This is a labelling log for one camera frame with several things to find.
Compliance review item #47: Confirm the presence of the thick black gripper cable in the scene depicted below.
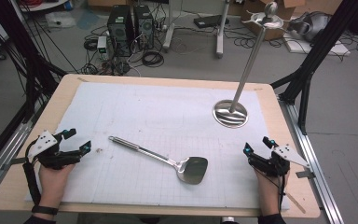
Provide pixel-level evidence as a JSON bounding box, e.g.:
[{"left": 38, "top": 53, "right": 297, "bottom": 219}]
[{"left": 22, "top": 148, "right": 42, "bottom": 206}]

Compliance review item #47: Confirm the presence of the flat black box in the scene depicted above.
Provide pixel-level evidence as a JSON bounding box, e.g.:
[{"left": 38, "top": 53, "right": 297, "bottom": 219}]
[{"left": 193, "top": 14, "right": 230, "bottom": 30}]

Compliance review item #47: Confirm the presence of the person's left hand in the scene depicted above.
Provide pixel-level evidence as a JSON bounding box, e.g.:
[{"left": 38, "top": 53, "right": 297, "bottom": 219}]
[{"left": 37, "top": 162, "right": 76, "bottom": 209}]

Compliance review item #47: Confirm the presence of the cardboard box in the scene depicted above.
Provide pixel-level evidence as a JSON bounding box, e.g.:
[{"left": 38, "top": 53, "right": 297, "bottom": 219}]
[{"left": 240, "top": 0, "right": 307, "bottom": 42}]

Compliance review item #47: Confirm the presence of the black wristband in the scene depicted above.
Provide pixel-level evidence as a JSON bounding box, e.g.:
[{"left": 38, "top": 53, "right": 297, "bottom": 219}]
[{"left": 31, "top": 203, "right": 60, "bottom": 217}]

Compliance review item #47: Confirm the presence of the white grid mat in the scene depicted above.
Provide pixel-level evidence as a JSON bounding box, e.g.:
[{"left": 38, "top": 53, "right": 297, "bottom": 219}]
[{"left": 24, "top": 81, "right": 291, "bottom": 210}]

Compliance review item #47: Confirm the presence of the small white power supply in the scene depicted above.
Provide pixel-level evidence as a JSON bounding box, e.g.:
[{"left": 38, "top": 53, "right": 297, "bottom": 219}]
[{"left": 96, "top": 35, "right": 110, "bottom": 61}]

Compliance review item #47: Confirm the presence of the coiled black cable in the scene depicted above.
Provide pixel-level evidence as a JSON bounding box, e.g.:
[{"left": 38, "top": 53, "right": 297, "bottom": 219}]
[{"left": 141, "top": 50, "right": 165, "bottom": 68}]

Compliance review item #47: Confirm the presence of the steel utensil stand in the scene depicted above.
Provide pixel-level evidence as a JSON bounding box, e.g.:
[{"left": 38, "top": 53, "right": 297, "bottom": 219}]
[{"left": 212, "top": 1, "right": 291, "bottom": 130}]

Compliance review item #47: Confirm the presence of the white flat board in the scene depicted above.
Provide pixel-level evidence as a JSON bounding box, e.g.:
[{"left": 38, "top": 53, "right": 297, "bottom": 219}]
[{"left": 282, "top": 32, "right": 352, "bottom": 58}]

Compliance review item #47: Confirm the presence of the aluminium rail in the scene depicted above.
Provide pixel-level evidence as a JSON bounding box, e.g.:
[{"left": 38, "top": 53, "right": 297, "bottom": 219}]
[
  {"left": 278, "top": 98, "right": 346, "bottom": 224},
  {"left": 0, "top": 101, "right": 45, "bottom": 204}
]

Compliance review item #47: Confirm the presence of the stainless steel spatula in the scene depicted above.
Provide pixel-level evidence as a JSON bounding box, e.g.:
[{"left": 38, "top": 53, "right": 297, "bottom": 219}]
[{"left": 107, "top": 135, "right": 210, "bottom": 186}]

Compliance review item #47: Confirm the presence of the black metal frame post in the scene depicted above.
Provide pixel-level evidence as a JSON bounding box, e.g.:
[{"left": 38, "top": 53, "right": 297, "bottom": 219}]
[
  {"left": 0, "top": 0, "right": 68, "bottom": 122},
  {"left": 269, "top": 0, "right": 358, "bottom": 136}
]

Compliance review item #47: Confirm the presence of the person's right hand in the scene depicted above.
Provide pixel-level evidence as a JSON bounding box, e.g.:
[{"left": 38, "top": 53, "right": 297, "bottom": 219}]
[{"left": 254, "top": 167, "right": 291, "bottom": 217}]

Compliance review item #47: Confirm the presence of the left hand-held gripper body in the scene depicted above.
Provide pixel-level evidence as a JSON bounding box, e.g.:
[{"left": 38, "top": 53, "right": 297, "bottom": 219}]
[{"left": 26, "top": 130, "right": 82, "bottom": 171}]

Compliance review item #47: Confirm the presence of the grey metal bracket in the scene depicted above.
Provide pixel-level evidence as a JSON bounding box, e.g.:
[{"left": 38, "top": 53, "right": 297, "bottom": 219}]
[
  {"left": 295, "top": 168, "right": 317, "bottom": 180},
  {"left": 1, "top": 157, "right": 28, "bottom": 171}
]

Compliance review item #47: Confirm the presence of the white stand leg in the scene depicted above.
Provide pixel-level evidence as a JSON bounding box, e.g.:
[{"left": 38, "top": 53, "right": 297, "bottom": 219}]
[
  {"left": 162, "top": 0, "right": 177, "bottom": 53},
  {"left": 214, "top": 0, "right": 231, "bottom": 60}
]

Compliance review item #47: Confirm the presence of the black computer tower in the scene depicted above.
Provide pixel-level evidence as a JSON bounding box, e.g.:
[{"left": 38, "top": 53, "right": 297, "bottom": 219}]
[
  {"left": 106, "top": 4, "right": 135, "bottom": 59},
  {"left": 132, "top": 4, "right": 155, "bottom": 51}
]

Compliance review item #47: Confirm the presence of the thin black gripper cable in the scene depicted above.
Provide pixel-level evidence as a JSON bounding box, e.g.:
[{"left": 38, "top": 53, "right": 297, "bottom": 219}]
[{"left": 253, "top": 166, "right": 289, "bottom": 216}]

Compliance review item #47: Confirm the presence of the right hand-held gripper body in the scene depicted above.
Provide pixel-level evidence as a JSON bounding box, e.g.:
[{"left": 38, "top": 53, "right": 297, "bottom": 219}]
[{"left": 247, "top": 144, "right": 311, "bottom": 179}]

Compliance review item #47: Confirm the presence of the grey headset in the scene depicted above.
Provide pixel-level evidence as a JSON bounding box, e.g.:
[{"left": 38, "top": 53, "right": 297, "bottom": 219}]
[{"left": 288, "top": 10, "right": 333, "bottom": 44}]

